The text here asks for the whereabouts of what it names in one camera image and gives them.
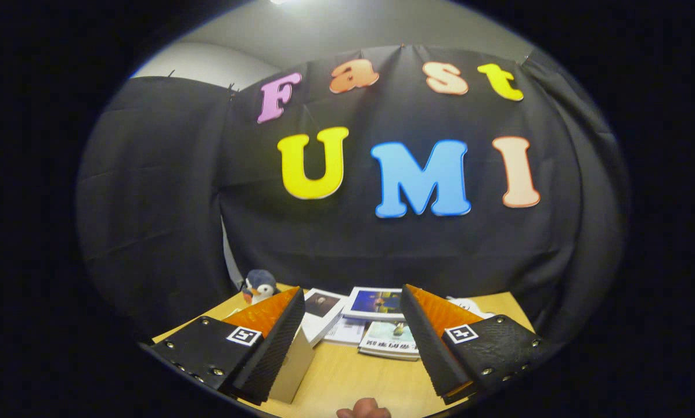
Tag white paper booklet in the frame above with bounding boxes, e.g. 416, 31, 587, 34
323, 316, 366, 347

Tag teal cover book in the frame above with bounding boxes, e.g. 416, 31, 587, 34
358, 321, 422, 362

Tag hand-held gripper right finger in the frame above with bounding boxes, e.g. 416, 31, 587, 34
399, 284, 548, 405

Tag beige fabric storage box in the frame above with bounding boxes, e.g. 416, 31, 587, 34
268, 328, 316, 404

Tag blue night cover book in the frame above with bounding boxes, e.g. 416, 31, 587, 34
341, 287, 406, 322

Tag grey penguin plush toy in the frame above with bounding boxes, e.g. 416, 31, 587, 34
242, 269, 280, 305

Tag white duck plush toy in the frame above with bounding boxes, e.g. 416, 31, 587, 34
447, 296, 497, 320

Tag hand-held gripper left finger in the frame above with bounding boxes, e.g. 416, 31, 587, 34
144, 286, 306, 406

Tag white portrait cover book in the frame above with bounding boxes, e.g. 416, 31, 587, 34
301, 289, 350, 347

